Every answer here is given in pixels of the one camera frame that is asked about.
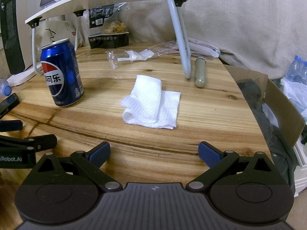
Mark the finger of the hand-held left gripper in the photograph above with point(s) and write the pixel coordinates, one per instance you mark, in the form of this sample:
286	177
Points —
36	141
12	125

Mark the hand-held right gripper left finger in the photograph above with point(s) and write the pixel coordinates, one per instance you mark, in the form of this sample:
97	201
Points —
99	152

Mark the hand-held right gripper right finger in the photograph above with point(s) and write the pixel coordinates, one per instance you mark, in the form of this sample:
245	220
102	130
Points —
209	154

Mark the blue soda can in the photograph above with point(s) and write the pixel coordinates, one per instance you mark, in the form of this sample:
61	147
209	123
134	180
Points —
61	74

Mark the white paper towel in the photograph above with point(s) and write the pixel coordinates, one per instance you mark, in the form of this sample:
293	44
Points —
148	100

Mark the black phone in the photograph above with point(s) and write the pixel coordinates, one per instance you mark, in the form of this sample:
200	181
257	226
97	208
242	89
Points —
8	103

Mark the blue cap water bottle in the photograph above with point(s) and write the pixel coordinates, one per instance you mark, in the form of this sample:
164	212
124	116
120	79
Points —
5	89

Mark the grey cloth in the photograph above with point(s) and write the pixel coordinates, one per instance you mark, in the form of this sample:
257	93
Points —
266	124

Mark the glass tube with powder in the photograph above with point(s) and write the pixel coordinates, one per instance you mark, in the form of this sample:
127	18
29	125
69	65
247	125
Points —
200	73

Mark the cardboard box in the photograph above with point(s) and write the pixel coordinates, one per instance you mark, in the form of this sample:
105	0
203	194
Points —
285	105

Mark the white cabinet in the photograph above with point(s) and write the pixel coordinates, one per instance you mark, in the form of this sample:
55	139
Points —
301	170

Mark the white plastic bag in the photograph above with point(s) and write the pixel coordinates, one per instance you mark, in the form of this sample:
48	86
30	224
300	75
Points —
293	93

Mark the white paper bag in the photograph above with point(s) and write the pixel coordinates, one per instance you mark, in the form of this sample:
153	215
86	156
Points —
60	30

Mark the white plastic package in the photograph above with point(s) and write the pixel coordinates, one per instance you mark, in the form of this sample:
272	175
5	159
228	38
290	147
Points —
203	46

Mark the crumpled clear plastic wrapper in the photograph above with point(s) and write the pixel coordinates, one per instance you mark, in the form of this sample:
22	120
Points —
163	48

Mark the clear water bottle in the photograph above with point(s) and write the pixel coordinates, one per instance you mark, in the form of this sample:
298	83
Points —
298	68

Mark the black label snack bag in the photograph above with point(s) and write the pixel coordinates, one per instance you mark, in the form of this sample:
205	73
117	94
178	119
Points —
108	16

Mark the beige curtain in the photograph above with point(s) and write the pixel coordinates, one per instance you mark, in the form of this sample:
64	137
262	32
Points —
239	16

